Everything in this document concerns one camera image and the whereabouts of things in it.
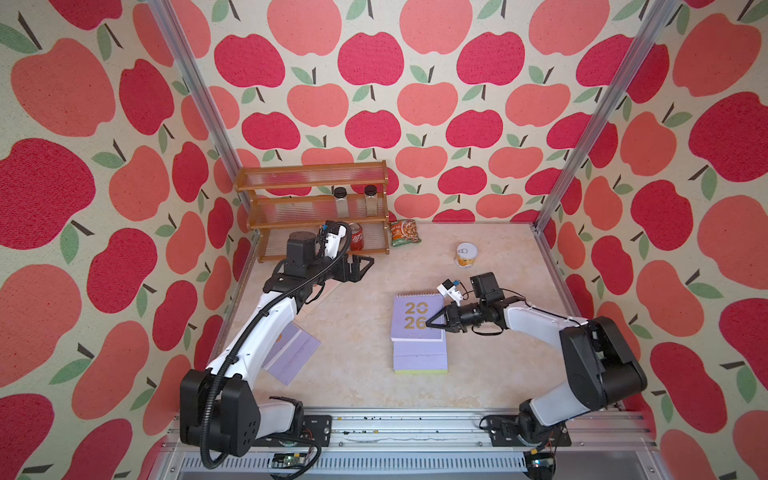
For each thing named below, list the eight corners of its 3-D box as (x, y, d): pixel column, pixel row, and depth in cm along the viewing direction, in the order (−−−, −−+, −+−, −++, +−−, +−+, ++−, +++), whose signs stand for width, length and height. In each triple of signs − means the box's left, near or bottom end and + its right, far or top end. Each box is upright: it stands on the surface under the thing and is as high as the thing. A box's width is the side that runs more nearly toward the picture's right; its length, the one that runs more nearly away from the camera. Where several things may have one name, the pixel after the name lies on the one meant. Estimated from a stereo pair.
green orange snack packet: (392, 246, 115) (393, 243, 113) (388, 224, 123) (388, 220, 121) (420, 244, 116) (420, 240, 114) (414, 222, 124) (414, 218, 122)
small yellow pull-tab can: (455, 268, 109) (459, 258, 105) (452, 252, 114) (455, 242, 110) (475, 268, 109) (479, 258, 105) (471, 252, 114) (475, 242, 110)
